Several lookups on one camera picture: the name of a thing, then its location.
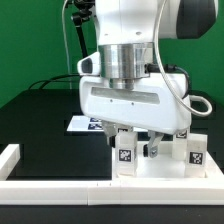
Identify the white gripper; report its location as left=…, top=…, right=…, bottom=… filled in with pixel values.
left=77, top=52, right=191, bottom=158

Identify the white square table top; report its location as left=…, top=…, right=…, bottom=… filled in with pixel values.
left=112, top=141, right=224, bottom=183

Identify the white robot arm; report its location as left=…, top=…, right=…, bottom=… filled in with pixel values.
left=78, top=0, right=218, bottom=157

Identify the white U-shaped obstacle fence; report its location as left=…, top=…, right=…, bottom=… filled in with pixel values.
left=0, top=144, right=224, bottom=205

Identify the white AprilTag base plate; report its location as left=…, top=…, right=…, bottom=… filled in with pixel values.
left=66, top=115, right=148, bottom=133

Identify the black cable bundle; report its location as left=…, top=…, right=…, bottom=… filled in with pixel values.
left=27, top=73, right=83, bottom=91

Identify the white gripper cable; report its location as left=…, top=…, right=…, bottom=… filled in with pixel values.
left=153, top=0, right=213, bottom=118

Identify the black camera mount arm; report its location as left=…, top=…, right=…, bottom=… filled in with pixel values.
left=71, top=0, right=95, bottom=57

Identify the white hanging cable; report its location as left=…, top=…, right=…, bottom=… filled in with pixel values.
left=61, top=0, right=74, bottom=76

